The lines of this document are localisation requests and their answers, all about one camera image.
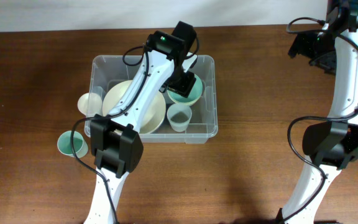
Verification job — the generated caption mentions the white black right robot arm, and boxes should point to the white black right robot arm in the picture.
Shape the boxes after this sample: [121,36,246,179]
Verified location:
[275,1,358,223]

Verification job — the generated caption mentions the green bowl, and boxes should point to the green bowl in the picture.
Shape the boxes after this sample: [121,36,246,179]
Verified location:
[168,75,203,102]

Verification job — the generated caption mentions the beige plate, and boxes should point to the beige plate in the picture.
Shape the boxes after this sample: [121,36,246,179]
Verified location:
[102,80,166,134]

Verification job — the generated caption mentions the grey cup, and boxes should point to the grey cup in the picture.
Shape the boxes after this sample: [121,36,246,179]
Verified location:
[167,103,192,133]

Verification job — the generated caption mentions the white bowl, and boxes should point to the white bowl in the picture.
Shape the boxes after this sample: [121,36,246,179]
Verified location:
[170,98,200,106]

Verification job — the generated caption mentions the small green cup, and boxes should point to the small green cup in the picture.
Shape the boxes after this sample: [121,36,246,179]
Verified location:
[57,131,88,158]

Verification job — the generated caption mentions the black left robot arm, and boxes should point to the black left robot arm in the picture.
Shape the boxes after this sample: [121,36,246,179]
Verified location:
[85,22,199,223]

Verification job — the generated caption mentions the cream cup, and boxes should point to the cream cup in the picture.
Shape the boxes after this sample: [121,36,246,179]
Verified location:
[77,93,103,117]

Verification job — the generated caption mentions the black right camera cable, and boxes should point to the black right camera cable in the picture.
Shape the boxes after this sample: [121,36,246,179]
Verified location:
[278,17,358,223]

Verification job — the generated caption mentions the clear plastic storage container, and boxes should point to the clear plastic storage container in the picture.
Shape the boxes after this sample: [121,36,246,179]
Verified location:
[89,55,218,144]

